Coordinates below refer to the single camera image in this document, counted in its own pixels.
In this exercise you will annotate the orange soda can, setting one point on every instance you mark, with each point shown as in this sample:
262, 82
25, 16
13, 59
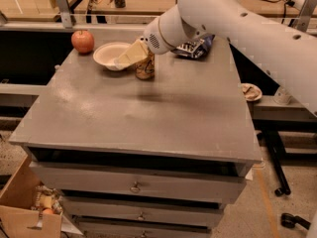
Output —
145, 69

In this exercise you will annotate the middle grey drawer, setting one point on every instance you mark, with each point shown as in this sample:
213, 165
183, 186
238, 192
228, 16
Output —
172, 212

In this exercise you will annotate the grey drawer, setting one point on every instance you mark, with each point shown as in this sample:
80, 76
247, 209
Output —
139, 229
133, 182
172, 212

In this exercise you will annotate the left metal bracket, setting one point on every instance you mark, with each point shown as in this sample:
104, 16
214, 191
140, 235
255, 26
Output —
65, 13

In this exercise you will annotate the white paper bowl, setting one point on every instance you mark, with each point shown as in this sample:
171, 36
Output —
106, 54

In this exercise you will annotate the black chair leg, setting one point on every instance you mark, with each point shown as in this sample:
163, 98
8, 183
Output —
276, 150

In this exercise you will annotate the black caster wheel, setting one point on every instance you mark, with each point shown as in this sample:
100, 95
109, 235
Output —
288, 220

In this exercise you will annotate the bottom grey drawer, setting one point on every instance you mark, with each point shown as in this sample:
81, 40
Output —
139, 229

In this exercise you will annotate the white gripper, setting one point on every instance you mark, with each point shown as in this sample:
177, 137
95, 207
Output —
153, 38

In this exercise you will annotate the red apple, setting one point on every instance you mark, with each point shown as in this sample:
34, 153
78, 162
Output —
83, 41

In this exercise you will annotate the small plate with food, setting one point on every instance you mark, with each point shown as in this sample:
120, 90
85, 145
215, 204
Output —
251, 92

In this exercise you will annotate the blue chip bag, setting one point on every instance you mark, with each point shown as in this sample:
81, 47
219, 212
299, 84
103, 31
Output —
195, 49

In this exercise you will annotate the grey drawer cabinet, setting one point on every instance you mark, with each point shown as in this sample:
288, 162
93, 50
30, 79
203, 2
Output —
190, 119

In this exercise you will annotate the items in cardboard box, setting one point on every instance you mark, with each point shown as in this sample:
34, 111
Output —
46, 201

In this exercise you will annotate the top grey drawer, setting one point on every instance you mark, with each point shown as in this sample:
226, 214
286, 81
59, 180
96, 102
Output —
133, 182

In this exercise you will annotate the cardboard box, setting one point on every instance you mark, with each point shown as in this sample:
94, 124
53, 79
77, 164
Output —
16, 199

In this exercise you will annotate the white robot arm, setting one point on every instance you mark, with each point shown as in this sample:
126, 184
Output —
287, 55

